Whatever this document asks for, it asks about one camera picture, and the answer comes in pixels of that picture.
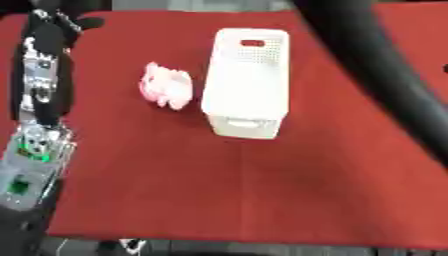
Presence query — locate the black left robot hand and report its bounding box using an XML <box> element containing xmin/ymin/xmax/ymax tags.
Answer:
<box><xmin>8</xmin><ymin>5</ymin><xmax>109</xmax><ymax>127</ymax></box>

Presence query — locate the pink and white soft toy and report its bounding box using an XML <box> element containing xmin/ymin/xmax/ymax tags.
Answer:
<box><xmin>136</xmin><ymin>61</ymin><xmax>195</xmax><ymax>111</ymax></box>

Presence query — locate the white plastic basket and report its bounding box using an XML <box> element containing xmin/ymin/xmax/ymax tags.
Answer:
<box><xmin>199</xmin><ymin>27</ymin><xmax>293</xmax><ymax>141</ymax></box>

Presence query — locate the thick black tube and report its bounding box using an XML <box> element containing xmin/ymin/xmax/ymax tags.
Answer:
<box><xmin>288</xmin><ymin>0</ymin><xmax>448</xmax><ymax>162</ymax></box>

